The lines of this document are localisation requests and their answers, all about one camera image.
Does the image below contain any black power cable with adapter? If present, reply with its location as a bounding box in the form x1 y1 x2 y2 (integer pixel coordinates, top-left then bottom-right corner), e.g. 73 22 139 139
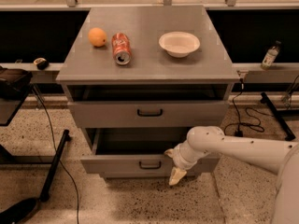
223 77 265 138

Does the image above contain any red soda can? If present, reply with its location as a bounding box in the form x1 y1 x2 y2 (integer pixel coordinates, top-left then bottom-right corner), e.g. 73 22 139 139
111 33 132 65

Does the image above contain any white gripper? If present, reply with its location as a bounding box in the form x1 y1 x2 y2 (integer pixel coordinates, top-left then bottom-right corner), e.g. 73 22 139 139
164 141 207 186

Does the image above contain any white bowl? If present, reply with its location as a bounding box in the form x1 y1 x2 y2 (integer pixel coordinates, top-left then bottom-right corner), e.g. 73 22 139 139
159 32 200 58

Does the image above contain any grey top drawer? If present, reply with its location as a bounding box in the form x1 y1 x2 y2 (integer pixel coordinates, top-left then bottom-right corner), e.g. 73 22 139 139
68 101 228 128

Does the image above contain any orange fruit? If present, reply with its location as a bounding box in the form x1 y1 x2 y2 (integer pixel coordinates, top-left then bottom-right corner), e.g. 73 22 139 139
88 27 107 47

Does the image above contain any black floor cable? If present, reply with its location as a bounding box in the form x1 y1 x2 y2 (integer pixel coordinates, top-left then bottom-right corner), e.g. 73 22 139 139
31 86 80 224

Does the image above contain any yellow black tape measure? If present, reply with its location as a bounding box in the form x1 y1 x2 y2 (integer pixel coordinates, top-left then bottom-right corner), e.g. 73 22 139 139
34 58 50 70

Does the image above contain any black side table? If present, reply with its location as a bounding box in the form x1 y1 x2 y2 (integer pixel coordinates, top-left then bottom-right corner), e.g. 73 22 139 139
0 67 70 202

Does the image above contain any small clear bottle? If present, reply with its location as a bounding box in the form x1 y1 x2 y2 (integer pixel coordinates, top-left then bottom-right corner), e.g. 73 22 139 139
261 41 281 70

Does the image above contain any black shoe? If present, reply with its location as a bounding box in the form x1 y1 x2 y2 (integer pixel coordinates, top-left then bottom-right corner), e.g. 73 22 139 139
0 198 38 224

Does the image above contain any grey drawer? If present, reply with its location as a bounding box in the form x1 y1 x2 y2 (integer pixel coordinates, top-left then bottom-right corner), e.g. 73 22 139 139
68 101 228 128
79 127 221 176

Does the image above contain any black stand leg right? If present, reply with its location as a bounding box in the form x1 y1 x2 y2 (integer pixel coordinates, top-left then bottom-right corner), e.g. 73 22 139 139
261 92 295 141

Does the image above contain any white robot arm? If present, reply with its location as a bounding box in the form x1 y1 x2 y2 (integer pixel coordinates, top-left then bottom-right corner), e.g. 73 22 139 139
165 126 299 224

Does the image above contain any grey drawer cabinet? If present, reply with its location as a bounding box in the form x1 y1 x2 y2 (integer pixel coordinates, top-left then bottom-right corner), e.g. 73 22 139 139
55 5 241 179

